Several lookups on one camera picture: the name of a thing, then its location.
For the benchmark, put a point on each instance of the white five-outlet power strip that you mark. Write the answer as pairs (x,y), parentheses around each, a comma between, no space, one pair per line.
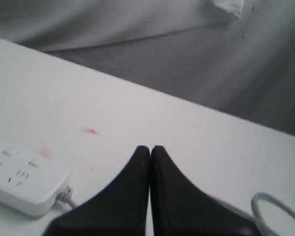
(30,183)

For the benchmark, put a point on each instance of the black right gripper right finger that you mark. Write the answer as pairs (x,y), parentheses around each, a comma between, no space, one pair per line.
(179,208)

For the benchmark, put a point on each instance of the grey backdrop cloth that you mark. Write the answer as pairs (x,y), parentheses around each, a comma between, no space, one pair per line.
(235,56)

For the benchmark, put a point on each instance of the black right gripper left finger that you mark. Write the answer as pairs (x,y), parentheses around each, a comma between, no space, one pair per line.
(120,209)

